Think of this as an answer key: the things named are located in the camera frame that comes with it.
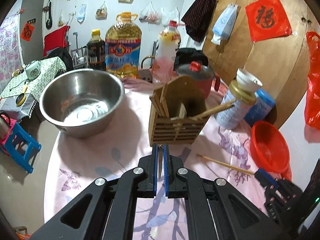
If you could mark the chopstick with red print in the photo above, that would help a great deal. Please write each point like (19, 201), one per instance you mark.
(226, 165)

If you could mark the pink floral hanging sheet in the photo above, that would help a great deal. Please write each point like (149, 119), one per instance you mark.
(9, 49)

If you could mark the wooden chopstick holder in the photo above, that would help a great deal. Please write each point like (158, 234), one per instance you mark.
(174, 107)

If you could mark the wooden chopstick in bundle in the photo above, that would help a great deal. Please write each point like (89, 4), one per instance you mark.
(214, 110)

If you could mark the white pink drink bottle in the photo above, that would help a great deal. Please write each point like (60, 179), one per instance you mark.
(168, 44)

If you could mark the blue plastic stool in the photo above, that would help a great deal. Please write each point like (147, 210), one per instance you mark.
(20, 146)

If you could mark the cooking oil bottle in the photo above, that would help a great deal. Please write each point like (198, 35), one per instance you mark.
(122, 46)

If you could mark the milk powder tin gold lid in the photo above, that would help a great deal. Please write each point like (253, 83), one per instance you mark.
(230, 118)

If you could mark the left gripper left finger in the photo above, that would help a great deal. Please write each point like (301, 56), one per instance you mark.
(105, 209)

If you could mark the white rice cooker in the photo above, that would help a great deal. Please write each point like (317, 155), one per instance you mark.
(33, 70)

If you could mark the blue lidded canister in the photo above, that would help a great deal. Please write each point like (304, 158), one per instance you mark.
(263, 105)

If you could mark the dark dotted hanging garment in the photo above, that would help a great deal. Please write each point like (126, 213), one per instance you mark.
(198, 18)

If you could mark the clear hanging plastic bag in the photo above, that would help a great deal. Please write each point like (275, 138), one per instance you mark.
(150, 15)

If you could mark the red electric pot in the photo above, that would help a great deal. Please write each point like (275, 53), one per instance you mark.
(202, 75)

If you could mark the dark soy sauce bottle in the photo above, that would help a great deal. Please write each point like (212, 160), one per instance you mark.
(96, 51)

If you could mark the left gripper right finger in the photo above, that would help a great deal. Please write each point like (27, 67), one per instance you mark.
(215, 209)

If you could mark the red plastic bag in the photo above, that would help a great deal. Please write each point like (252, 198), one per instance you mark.
(312, 107)

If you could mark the red plastic basket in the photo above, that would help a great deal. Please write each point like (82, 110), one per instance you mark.
(269, 150)

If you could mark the small red fu paper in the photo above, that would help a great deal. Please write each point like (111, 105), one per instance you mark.
(27, 32)

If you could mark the blue white hanging bag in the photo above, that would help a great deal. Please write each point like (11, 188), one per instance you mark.
(223, 26)

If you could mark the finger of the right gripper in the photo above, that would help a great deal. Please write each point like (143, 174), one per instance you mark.
(265, 180)

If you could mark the stainless steel bowl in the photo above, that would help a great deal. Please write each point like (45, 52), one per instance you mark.
(81, 103)

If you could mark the red fu paper large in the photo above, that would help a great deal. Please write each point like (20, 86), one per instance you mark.
(267, 19)

